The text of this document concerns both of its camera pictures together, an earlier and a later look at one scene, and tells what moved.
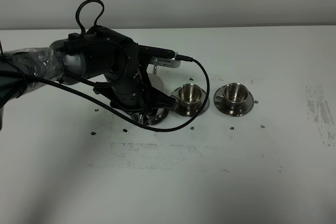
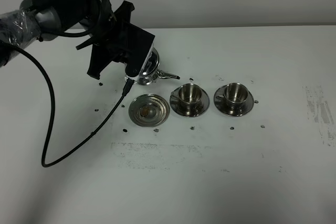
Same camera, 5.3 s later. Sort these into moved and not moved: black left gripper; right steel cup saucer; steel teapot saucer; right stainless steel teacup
Moved: black left gripper
Not moved: right steel cup saucer; right stainless steel teacup; steel teapot saucer
